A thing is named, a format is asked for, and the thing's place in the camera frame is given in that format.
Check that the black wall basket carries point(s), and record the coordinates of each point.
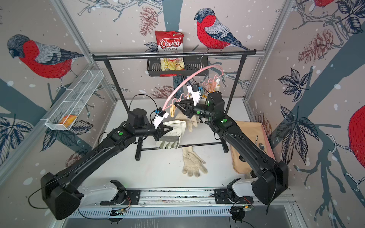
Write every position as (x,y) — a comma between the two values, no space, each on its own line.
(157,67)

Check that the white wire mesh shelf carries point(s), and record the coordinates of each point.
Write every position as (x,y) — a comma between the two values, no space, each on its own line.
(76,97)

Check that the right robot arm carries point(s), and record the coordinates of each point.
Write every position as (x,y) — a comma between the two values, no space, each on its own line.
(273,176)

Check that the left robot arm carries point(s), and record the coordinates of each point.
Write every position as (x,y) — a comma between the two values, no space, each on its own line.
(60,191)

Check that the beige cloth mat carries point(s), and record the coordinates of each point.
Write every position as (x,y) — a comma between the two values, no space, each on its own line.
(246,156)

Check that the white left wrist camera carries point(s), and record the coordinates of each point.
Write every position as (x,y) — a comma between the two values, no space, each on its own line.
(159,117)

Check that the knit glove black red cuff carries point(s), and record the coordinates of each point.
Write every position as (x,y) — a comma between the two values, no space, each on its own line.
(190,122)

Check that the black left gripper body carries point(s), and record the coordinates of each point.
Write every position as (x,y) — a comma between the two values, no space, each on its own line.
(159,129)

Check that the orange snack packet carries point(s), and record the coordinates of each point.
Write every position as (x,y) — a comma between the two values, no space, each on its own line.
(68,120)

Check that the pink tray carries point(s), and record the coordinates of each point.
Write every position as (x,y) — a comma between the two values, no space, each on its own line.
(268,149)

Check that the red cassava chips bag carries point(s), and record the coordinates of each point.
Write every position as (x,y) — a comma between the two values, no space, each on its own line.
(170,42)

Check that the black garment rack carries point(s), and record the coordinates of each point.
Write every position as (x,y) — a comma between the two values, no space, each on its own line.
(174,55)

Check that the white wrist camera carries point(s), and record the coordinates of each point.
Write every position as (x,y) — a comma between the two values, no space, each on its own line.
(195,92)
(159,117)

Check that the yellow clothespin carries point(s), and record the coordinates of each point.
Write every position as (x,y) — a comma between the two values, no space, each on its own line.
(172,110)

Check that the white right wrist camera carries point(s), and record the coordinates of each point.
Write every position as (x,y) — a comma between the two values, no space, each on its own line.
(195,92)

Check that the beige glove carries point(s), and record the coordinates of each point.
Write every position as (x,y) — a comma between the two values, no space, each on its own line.
(171,140)

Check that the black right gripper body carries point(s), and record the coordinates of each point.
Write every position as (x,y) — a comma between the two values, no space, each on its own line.
(191,111)

